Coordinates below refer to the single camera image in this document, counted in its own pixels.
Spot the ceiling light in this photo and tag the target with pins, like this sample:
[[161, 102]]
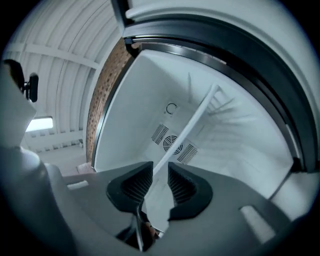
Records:
[[40, 124]]

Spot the black head camera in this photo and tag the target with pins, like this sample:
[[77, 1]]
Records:
[[32, 87]]

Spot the person's right hand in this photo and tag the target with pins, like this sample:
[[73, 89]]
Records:
[[152, 230]]

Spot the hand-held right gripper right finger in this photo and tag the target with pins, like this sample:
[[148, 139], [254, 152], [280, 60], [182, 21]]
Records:
[[195, 197]]

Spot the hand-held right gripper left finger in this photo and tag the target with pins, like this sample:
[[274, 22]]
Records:
[[125, 192]]

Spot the white wire fridge shelf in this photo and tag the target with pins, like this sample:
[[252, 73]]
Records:
[[190, 122]]

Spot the fridge door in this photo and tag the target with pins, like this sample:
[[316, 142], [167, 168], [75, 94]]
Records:
[[250, 15]]

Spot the person's white t-shirt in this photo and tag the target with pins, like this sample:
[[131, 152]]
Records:
[[15, 117]]

